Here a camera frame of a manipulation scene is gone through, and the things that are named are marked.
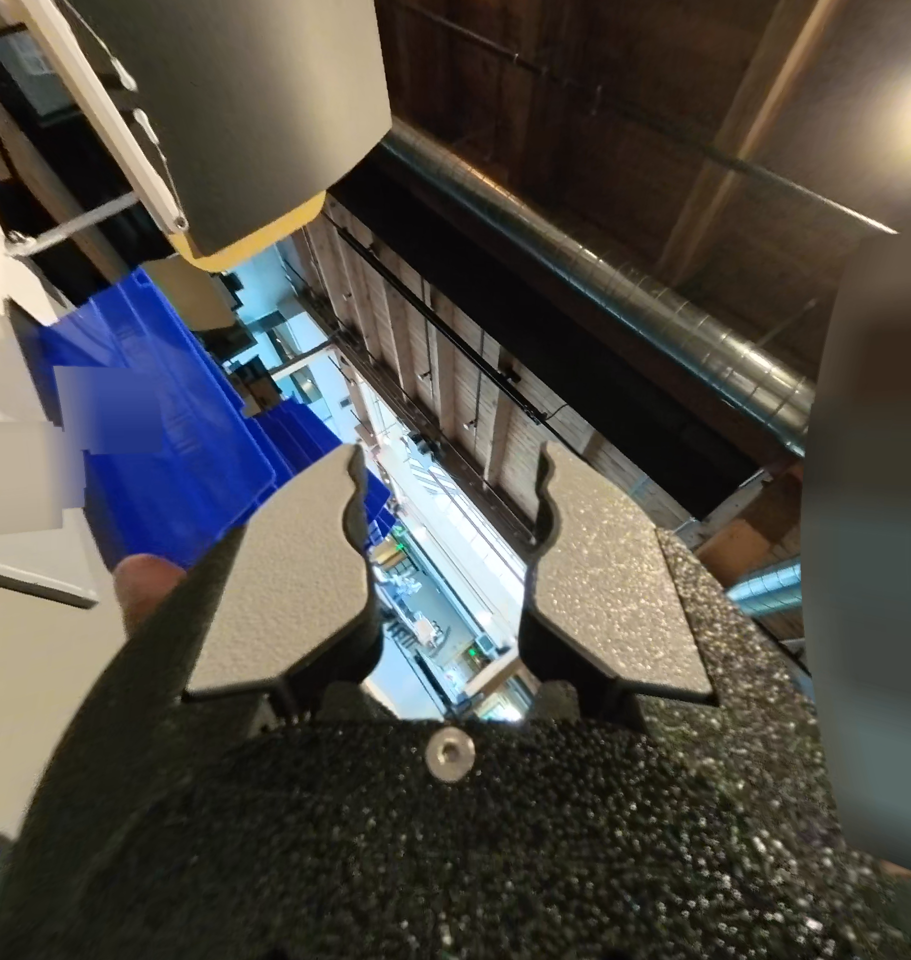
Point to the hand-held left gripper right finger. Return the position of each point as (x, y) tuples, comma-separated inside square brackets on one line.
[(613, 592)]

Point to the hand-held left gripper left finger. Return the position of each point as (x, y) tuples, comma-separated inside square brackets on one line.
[(290, 585)]

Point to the person's left hand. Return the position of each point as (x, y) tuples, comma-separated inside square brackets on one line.
[(148, 585)]

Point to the blue plastic bin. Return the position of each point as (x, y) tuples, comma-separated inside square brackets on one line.
[(200, 472)]

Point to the stack of blue bins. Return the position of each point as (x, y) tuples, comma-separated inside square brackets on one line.
[(298, 435)]

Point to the wooden beam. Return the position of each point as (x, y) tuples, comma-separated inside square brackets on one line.
[(748, 127)]

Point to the large metal air duct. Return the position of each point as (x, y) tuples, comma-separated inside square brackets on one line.
[(613, 292)]

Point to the white metal frame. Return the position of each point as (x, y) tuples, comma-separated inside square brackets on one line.
[(110, 127)]

